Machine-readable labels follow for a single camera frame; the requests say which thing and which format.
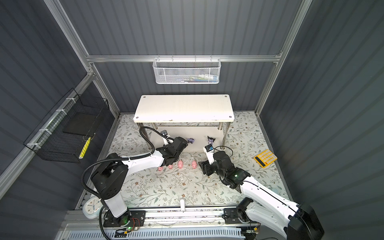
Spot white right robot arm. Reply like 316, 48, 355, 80
199, 145, 325, 240

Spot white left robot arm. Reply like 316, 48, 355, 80
91, 137, 188, 218

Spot white two-tier shelf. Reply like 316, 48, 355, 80
133, 95, 235, 152

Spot yellow calculator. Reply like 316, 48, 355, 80
254, 150, 278, 168

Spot items in mesh basket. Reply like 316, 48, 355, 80
179, 74, 219, 84

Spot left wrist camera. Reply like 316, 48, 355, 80
161, 130, 174, 145

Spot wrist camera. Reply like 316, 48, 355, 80
204, 144, 215, 165
161, 130, 174, 145

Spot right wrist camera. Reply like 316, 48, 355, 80
204, 144, 215, 165

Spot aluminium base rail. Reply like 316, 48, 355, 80
59, 205, 301, 233

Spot white wire mesh basket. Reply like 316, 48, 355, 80
153, 60, 222, 85

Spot black corrugated cable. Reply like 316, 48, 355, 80
80, 126, 169, 240

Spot black wire wall basket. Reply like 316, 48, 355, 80
24, 91, 110, 163

